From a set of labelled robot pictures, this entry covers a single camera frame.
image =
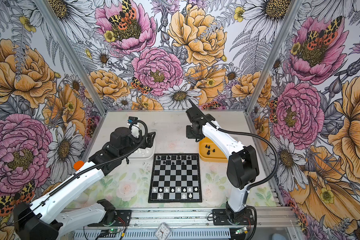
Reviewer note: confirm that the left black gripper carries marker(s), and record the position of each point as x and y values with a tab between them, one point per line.
151	139

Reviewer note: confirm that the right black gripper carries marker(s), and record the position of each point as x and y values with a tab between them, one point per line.
189	135

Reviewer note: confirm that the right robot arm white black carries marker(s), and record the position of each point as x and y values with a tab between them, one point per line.
242	168

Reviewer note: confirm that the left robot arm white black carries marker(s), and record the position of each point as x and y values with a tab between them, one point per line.
43	219

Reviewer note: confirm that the yellow plastic bin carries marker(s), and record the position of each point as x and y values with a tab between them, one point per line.
209	152

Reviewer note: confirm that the white plastic bin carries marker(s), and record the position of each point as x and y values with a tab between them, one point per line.
146	154

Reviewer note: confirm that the black and white chessboard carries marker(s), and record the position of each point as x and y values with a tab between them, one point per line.
175	178

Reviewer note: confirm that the small white analog clock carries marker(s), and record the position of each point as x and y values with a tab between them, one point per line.
163	232

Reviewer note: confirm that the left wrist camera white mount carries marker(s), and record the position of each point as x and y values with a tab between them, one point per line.
134	127

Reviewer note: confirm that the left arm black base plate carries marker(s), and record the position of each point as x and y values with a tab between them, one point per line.
117	218

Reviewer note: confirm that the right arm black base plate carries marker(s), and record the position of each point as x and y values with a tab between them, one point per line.
226	217

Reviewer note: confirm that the aluminium frame rail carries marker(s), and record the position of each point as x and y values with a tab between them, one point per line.
151	218

